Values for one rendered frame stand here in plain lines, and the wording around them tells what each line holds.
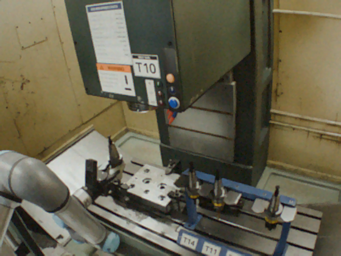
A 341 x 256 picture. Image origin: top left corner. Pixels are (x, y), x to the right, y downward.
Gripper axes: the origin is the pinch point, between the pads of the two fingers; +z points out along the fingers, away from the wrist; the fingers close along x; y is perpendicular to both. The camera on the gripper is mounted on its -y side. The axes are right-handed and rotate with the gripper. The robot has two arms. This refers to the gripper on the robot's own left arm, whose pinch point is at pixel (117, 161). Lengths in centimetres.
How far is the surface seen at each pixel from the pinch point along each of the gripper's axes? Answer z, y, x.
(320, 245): 32, 52, 87
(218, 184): 7.4, 3.1, 41.6
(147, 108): 16.6, -17.3, 6.8
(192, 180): 7.1, 5.0, 30.7
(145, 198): 10.7, 31.6, -0.2
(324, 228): 44, 53, 87
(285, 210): 10, 9, 67
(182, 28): 6, -52, 34
